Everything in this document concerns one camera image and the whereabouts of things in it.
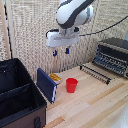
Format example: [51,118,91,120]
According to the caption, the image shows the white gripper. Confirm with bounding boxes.
[45,29,80,58]

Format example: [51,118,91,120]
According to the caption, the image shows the red plastic cup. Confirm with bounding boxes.
[65,77,79,94]

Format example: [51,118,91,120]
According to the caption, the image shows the black fabric storage box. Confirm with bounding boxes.
[0,58,48,128]

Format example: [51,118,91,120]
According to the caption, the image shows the bowl with yellow food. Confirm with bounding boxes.
[48,73,63,84]

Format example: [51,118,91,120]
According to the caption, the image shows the blue hardcover book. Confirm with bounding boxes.
[36,67,58,104]

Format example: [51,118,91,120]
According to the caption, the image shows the black toaster oven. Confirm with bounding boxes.
[92,37,128,80]

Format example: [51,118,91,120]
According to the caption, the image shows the black wire oven rack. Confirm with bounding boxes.
[79,64,112,86]

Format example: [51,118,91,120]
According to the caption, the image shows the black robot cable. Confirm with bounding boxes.
[78,15,128,37]

